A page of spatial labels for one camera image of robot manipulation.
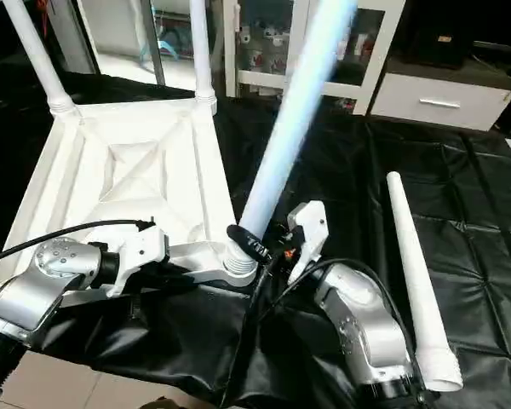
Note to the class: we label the white plastic table top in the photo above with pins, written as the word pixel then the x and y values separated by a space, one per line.
pixel 68 191

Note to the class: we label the white glass-door cabinet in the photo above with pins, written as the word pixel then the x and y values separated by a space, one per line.
pixel 231 64

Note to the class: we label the black mat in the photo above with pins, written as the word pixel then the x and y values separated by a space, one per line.
pixel 451 170

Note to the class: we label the white drawer unit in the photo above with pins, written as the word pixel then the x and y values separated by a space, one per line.
pixel 409 91

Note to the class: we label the light blue plastic stand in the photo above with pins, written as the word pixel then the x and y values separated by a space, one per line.
pixel 166 44

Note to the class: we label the black box with orange label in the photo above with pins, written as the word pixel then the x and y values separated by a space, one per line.
pixel 430 55

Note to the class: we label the black TV stand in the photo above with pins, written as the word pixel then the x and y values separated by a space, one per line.
pixel 502 64

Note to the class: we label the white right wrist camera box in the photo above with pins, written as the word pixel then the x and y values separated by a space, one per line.
pixel 311 226

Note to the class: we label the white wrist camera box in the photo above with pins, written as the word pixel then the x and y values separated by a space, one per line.
pixel 311 226
pixel 145 247

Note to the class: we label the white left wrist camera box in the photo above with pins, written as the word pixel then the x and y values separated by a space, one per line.
pixel 145 247

